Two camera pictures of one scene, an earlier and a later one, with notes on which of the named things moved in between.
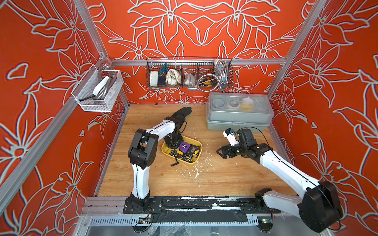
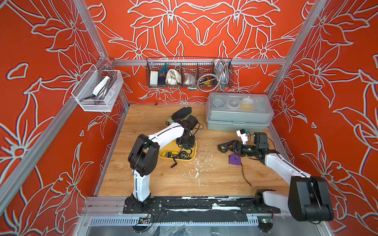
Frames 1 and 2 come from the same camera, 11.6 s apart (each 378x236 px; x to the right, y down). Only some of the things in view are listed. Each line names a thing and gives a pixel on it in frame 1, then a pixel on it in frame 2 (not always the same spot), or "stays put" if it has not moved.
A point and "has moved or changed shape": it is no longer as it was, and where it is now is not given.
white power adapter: x=101 y=85 stays put
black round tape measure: x=188 y=157 has moved or changed shape
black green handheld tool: x=178 y=117 stays put
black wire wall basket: x=190 y=73 stays put
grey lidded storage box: x=237 y=111 stays put
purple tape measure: x=184 y=146 has moved or changed shape
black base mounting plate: x=203 y=205 stays put
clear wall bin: x=83 y=92 stays put
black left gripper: x=169 y=143 → x=191 y=143
